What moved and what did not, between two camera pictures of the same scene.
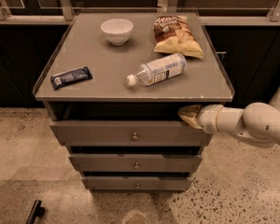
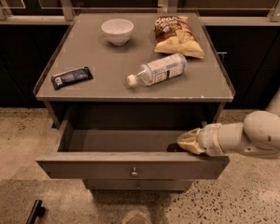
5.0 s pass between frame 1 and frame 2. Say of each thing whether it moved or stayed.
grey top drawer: moved
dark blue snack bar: stayed
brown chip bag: stayed
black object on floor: stayed
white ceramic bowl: stayed
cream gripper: moved
